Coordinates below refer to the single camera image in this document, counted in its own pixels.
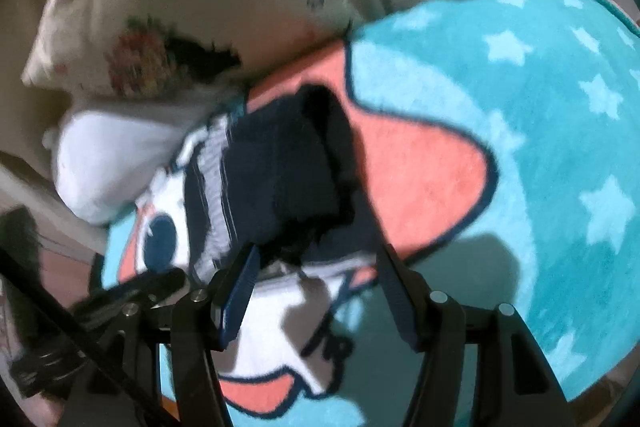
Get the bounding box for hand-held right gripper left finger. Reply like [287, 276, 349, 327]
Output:
[65, 244, 262, 427]

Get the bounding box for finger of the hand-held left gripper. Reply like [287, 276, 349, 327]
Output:
[72, 268, 187, 314]

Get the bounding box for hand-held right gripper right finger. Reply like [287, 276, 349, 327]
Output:
[377, 244, 572, 427]

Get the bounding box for striped pants with navy patches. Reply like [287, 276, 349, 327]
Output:
[181, 84, 387, 289]

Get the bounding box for white plush pillow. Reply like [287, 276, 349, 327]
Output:
[42, 91, 242, 226]

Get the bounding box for teal cartoon printed blanket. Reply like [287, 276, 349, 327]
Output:
[92, 0, 640, 424]

